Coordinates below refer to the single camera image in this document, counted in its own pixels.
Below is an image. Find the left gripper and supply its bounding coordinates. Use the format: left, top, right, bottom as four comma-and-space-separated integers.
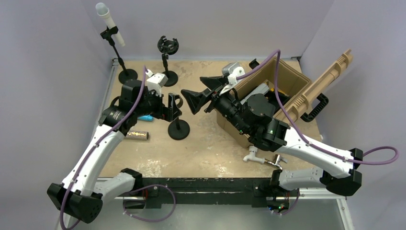
134, 86, 180, 122

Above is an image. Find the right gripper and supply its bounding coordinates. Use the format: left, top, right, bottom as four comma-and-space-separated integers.
181, 75, 250, 134

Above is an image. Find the black clip mic stand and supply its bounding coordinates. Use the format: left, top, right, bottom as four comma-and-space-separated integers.
168, 95, 190, 140

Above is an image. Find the blue microphone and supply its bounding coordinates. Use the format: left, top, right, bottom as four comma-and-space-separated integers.
137, 115, 154, 122

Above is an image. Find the glitter rhinestone microphone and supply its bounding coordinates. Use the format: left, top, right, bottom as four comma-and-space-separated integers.
125, 130, 149, 141

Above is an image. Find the black shockmount mic stand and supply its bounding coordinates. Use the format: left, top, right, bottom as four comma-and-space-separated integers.
157, 35, 179, 87

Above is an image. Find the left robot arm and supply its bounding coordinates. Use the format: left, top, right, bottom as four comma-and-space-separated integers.
47, 80, 183, 229

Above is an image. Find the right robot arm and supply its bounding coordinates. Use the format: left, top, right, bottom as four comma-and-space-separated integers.
181, 77, 362, 196

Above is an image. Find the left black mic stand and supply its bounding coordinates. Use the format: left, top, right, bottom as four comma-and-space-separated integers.
100, 26, 138, 84

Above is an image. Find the white microphone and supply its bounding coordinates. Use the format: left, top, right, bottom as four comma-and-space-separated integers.
95, 2, 125, 47

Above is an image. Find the grey device in case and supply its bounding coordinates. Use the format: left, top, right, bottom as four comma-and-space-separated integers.
240, 83, 270, 104

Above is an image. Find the white plastic faucet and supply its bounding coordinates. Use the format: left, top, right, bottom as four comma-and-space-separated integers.
243, 146, 265, 164

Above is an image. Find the tan plastic case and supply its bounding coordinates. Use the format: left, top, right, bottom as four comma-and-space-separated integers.
215, 48, 354, 149

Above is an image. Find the chrome metal fitting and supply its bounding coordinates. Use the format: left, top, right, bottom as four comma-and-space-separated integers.
264, 154, 288, 170

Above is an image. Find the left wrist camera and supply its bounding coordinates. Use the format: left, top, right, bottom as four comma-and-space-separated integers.
146, 69, 168, 96

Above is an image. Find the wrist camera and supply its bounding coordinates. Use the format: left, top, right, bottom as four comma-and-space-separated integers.
146, 69, 168, 96
220, 62, 245, 95

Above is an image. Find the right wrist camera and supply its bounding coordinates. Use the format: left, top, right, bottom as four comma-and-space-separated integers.
220, 62, 245, 95

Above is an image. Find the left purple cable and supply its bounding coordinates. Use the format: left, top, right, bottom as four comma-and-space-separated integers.
59, 66, 150, 230

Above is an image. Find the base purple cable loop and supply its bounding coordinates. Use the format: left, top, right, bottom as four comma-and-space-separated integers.
122, 184, 177, 223

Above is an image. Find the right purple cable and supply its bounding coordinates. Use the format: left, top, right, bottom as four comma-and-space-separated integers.
236, 49, 400, 166

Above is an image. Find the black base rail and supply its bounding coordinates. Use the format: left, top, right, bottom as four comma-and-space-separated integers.
136, 177, 296, 208

